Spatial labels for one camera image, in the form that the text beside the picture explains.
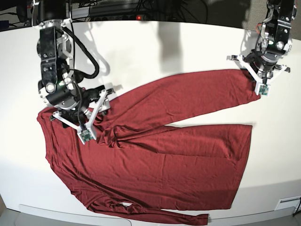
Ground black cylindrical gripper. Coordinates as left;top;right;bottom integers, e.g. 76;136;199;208
243;53;282;81
48;87;110;129

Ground dark red long-sleeve shirt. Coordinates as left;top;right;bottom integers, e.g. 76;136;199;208
37;70;260;226

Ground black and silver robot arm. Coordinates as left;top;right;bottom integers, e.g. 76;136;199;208
32;0;105;130

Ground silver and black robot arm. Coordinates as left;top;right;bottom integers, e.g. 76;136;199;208
244;0;297;84

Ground black power strip red switch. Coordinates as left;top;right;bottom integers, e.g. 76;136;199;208
88;15;143;22

